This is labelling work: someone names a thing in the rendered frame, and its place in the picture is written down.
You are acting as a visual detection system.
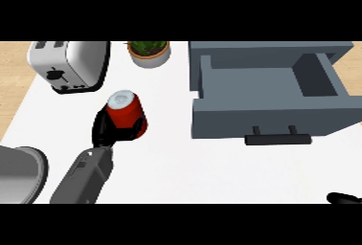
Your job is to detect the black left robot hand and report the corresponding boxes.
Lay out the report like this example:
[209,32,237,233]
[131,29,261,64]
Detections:
[91,106,147,148]

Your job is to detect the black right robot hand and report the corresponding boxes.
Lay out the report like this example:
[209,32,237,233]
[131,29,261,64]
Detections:
[324,191,362,205]

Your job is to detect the red can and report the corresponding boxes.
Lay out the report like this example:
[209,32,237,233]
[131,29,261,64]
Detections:
[104,89,149,139]

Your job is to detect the grey open drawer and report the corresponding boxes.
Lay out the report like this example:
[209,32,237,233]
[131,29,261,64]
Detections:
[188,53,362,140]

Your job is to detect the grey drawer cabinet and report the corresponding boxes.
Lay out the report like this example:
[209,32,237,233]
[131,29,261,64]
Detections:
[187,40,354,94]

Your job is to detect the silver toaster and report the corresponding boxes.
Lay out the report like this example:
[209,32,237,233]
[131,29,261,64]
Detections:
[26,40,113,96]

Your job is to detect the grey metal pot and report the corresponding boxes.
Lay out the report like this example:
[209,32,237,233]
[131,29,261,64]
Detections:
[0,145,50,205]

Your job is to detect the potted green plant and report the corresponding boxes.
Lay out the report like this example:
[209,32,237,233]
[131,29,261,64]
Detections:
[122,40,172,70]

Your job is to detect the black drawer handle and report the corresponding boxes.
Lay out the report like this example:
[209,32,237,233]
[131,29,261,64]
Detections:
[243,124,313,146]

